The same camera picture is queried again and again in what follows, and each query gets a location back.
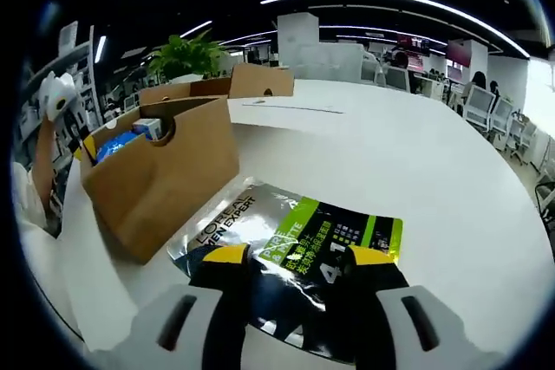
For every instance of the potted green plant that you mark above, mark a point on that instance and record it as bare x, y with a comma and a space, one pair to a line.
186, 58

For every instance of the red wall screen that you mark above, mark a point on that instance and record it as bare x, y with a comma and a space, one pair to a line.
460, 53
414, 45

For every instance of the grey storage shelf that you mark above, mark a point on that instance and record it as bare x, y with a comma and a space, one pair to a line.
82, 84

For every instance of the white column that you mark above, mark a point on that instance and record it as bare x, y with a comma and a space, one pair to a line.
299, 40

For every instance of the white partition panel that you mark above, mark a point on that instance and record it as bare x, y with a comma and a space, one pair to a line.
329, 62

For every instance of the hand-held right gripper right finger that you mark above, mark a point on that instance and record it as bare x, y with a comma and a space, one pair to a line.
381, 300

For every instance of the white office chair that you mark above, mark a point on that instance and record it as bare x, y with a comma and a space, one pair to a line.
502, 118
479, 105

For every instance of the white table socket strip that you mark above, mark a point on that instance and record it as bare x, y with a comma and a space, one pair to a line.
295, 107

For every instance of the blue tissue pack soft item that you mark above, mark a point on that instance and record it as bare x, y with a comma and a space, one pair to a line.
115, 147

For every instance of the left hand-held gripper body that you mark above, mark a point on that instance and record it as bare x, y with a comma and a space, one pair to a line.
60, 97

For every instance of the brown cardboard shoe box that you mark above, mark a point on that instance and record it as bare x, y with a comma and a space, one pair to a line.
165, 188

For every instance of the silver green soft item pouch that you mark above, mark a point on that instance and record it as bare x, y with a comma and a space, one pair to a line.
299, 231

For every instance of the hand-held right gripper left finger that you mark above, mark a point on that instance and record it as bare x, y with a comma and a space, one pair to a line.
225, 300

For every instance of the small white carton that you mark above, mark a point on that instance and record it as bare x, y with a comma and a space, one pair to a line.
145, 127

